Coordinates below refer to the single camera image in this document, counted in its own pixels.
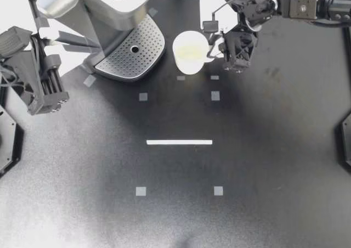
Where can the white mug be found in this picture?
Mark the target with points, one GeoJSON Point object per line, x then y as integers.
{"type": "Point", "coordinates": [189, 53]}

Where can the silver and black coffee machine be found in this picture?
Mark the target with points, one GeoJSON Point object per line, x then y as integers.
{"type": "Point", "coordinates": [115, 9]}

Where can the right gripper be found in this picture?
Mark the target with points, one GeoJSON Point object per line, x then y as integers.
{"type": "Point", "coordinates": [241, 50]}

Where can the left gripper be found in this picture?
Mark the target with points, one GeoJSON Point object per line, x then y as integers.
{"type": "Point", "coordinates": [50, 100]}

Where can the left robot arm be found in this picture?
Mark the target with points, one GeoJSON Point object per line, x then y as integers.
{"type": "Point", "coordinates": [15, 43]}

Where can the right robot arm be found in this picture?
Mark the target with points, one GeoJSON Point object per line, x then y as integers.
{"type": "Point", "coordinates": [303, 6]}

